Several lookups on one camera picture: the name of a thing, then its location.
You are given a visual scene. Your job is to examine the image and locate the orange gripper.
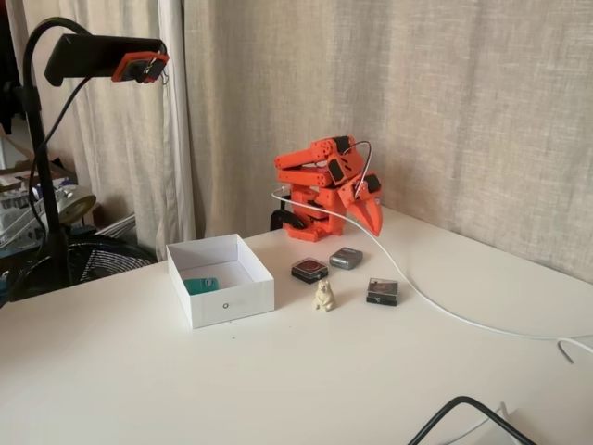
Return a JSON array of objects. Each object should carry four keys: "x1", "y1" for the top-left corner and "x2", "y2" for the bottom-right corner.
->
[{"x1": 336, "y1": 170, "x2": 385, "y2": 238}]

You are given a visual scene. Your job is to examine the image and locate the teal green cube case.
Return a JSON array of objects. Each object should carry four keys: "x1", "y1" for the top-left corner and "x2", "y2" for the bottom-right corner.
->
[{"x1": 183, "y1": 276, "x2": 220, "y2": 295}]

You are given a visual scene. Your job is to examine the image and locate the white cardboard box bin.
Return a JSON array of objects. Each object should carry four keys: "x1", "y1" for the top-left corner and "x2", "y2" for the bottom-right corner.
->
[{"x1": 166, "y1": 233, "x2": 276, "y2": 330}]

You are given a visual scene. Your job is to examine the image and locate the grey metal case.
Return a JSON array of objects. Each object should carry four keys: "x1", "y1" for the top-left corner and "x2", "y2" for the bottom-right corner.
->
[{"x1": 328, "y1": 247, "x2": 363, "y2": 270}]

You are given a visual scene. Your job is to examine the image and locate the black box with clear lid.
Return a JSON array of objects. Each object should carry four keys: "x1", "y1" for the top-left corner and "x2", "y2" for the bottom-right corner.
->
[{"x1": 365, "y1": 277, "x2": 401, "y2": 306}]

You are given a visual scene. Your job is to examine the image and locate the black box with red top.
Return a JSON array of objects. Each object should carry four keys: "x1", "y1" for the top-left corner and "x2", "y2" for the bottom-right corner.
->
[{"x1": 291, "y1": 257, "x2": 325, "y2": 280}]

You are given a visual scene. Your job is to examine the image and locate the black table clamp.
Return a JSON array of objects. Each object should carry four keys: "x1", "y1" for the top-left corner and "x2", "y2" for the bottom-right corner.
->
[{"x1": 270, "y1": 209, "x2": 309, "y2": 232}]

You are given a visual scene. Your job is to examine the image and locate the cream bear figurine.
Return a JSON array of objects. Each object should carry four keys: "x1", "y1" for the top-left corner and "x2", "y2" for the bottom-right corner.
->
[{"x1": 312, "y1": 279, "x2": 338, "y2": 312}]

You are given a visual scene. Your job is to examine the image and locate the beige linen curtain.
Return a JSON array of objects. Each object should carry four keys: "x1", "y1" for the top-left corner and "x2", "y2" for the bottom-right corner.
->
[{"x1": 183, "y1": 0, "x2": 593, "y2": 284}]

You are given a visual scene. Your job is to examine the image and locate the white curtain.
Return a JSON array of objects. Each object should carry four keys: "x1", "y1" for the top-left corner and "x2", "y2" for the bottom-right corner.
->
[{"x1": 6, "y1": 0, "x2": 198, "y2": 261}]

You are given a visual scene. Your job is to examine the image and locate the black floor fan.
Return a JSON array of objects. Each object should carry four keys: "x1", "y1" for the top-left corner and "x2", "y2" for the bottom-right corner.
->
[{"x1": 64, "y1": 233, "x2": 158, "y2": 285}]

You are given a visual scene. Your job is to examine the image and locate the metal lamp shade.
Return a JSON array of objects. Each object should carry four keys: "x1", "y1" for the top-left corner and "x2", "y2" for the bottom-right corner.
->
[{"x1": 56, "y1": 184, "x2": 98, "y2": 224}]

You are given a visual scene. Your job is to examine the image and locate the cardboard box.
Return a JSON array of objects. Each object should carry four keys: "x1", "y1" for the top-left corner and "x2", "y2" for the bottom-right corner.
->
[{"x1": 0, "y1": 159, "x2": 79, "y2": 198}]

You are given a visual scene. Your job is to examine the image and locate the black and white gripper wire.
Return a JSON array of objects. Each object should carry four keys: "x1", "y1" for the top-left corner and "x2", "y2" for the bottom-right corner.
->
[{"x1": 346, "y1": 140, "x2": 373, "y2": 197}]

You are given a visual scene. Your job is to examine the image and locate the long white cable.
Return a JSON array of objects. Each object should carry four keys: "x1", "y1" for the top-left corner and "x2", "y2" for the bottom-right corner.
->
[{"x1": 271, "y1": 186, "x2": 593, "y2": 342}]

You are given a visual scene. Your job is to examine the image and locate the thick black cable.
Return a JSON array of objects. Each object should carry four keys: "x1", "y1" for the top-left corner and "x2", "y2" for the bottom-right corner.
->
[{"x1": 406, "y1": 395, "x2": 539, "y2": 445}]

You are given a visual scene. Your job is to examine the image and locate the white cable end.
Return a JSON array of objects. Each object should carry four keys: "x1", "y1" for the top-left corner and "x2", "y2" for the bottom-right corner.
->
[{"x1": 556, "y1": 338, "x2": 593, "y2": 364}]

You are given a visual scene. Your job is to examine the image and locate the orange mounted camera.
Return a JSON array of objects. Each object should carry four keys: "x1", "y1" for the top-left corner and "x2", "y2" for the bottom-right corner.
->
[{"x1": 111, "y1": 51, "x2": 170, "y2": 85}]

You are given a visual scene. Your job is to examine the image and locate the black gooseneck camera stand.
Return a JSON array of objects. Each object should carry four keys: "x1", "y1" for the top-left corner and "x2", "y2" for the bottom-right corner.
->
[{"x1": 8, "y1": 16, "x2": 169, "y2": 302}]

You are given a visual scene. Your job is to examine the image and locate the black camera cable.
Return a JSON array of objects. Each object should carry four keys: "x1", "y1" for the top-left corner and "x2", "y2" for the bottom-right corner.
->
[{"x1": 4, "y1": 76, "x2": 92, "y2": 302}]

